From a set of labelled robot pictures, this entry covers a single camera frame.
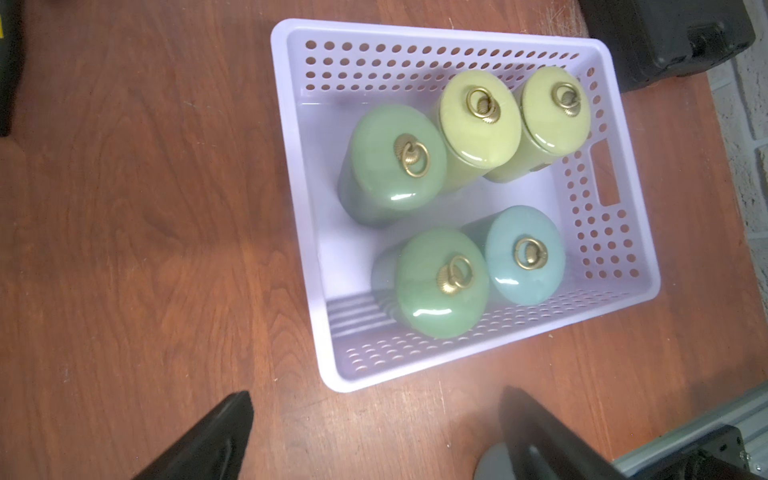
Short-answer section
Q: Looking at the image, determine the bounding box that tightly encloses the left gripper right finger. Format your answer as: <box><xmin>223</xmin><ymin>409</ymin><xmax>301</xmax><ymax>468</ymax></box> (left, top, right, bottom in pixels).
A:
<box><xmin>499</xmin><ymin>386</ymin><xmax>624</xmax><ymax>479</ymax></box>

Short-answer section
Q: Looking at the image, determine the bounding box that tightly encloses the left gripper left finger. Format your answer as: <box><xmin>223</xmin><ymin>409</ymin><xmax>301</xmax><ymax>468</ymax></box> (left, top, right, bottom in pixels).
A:
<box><xmin>136</xmin><ymin>391</ymin><xmax>254</xmax><ymax>479</ymax></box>

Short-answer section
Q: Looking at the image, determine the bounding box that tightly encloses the blue-grey canister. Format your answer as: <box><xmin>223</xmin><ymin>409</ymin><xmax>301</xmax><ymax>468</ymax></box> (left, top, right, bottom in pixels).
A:
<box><xmin>461</xmin><ymin>205</ymin><xmax>566</xmax><ymax>307</ymax></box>

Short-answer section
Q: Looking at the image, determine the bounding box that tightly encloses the dark green canister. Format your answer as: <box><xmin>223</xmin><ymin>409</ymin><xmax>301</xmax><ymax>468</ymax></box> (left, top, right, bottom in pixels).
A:
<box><xmin>371</xmin><ymin>228</ymin><xmax>490</xmax><ymax>339</ymax></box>
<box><xmin>337</xmin><ymin>104</ymin><xmax>447</xmax><ymax>227</ymax></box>

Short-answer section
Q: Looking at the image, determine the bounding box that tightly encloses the lilac perforated plastic basket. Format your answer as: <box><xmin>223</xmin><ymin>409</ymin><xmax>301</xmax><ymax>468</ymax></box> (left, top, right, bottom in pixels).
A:
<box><xmin>271</xmin><ymin>19</ymin><xmax>661</xmax><ymax>392</ymax></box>

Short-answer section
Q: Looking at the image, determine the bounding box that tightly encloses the yellow-green canister back right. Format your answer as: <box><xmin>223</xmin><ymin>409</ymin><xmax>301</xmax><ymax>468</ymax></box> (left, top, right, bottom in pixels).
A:
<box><xmin>485</xmin><ymin>66</ymin><xmax>591</xmax><ymax>183</ymax></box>

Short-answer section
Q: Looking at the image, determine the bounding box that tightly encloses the yellow-green canister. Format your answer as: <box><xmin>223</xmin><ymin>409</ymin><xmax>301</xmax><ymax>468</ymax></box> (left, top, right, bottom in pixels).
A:
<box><xmin>485</xmin><ymin>66</ymin><xmax>591</xmax><ymax>183</ymax></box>
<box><xmin>431</xmin><ymin>71</ymin><xmax>522</xmax><ymax>193</ymax></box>

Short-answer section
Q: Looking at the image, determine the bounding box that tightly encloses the yellow-green canister back middle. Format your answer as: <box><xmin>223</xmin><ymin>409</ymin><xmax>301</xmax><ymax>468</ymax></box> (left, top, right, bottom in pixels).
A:
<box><xmin>431</xmin><ymin>71</ymin><xmax>522</xmax><ymax>193</ymax></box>

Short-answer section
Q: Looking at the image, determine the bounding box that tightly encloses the black plastic tool case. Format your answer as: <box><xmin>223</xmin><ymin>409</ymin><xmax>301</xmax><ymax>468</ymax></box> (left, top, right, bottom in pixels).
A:
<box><xmin>579</xmin><ymin>0</ymin><xmax>756</xmax><ymax>93</ymax></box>

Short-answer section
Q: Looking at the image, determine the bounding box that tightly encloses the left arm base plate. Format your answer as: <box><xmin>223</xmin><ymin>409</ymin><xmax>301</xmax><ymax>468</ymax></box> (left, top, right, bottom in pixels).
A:
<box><xmin>631</xmin><ymin>425</ymin><xmax>760</xmax><ymax>480</ymax></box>

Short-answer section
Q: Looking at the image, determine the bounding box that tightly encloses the aluminium front rail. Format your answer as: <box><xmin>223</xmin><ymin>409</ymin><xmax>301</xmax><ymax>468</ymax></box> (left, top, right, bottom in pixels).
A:
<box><xmin>613</xmin><ymin>383</ymin><xmax>767</xmax><ymax>479</ymax></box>

